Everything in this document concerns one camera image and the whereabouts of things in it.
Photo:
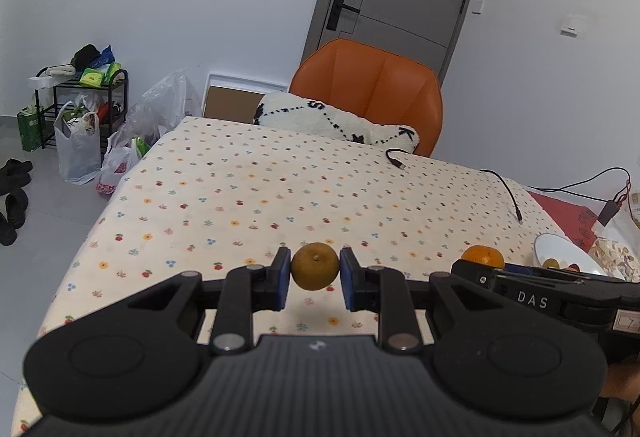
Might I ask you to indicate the black power adapter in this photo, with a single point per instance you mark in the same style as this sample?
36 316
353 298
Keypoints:
607 212

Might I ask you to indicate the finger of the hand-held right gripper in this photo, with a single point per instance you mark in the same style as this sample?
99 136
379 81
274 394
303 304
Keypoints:
475 274
520 270

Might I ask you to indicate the clear snack bag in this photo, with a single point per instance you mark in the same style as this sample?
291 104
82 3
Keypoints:
617 247

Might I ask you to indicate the orange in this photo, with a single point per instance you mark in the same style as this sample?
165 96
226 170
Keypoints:
482 254

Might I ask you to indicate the white light switch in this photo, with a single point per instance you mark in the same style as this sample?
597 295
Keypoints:
478 7

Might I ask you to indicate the white cushion with black pattern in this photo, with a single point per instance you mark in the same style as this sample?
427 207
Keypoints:
325 119

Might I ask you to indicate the black metal rack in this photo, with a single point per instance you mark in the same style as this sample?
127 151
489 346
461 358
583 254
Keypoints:
120 92

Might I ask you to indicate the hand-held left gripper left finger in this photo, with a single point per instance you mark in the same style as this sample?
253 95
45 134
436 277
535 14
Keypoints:
282 284

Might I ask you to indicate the white plastic shopping bag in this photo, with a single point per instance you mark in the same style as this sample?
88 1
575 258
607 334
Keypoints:
77 152

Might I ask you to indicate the black shoe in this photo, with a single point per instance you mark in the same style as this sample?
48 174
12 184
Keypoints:
15 172
16 209
6 229

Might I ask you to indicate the clear plastic bag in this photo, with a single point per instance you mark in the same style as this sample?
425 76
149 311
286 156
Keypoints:
160 104

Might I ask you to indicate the green box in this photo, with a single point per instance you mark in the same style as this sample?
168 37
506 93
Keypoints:
30 127

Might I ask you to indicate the dark red jujube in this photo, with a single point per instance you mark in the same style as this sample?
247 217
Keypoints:
575 267

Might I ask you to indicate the blue packet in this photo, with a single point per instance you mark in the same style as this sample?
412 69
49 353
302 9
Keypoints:
106 56

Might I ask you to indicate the white framed board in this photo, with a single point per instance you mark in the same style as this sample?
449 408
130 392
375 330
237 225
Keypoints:
235 94

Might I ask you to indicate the black item on rack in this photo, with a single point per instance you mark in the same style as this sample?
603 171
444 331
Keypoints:
85 57

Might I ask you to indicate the white plate with blue rim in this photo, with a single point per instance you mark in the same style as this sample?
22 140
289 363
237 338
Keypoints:
560 249

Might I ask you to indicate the orange leather chair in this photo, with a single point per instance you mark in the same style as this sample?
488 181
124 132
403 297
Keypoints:
370 87

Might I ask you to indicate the red cloth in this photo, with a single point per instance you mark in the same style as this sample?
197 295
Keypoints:
562 217

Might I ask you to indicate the red and white plastic bag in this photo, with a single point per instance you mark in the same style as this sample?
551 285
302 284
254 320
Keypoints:
114 169

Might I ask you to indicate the person's right hand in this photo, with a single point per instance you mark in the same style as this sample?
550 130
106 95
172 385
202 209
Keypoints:
625 379

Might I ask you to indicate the floral tablecloth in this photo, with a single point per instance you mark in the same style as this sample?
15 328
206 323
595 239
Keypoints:
275 197

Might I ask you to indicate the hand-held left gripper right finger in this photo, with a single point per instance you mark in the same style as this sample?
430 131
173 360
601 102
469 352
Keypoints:
348 284

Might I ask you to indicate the white cloth on rack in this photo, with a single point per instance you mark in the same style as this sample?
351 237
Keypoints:
57 71

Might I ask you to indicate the white wall socket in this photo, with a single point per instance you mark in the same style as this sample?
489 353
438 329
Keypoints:
575 24

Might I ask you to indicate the small yellow-brown fruit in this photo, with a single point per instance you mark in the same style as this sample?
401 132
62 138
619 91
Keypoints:
551 263

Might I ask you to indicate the brown kiwi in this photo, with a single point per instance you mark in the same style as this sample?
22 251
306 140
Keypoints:
315 265

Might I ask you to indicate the green packet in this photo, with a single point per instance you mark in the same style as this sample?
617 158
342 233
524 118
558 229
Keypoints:
94 77
114 69

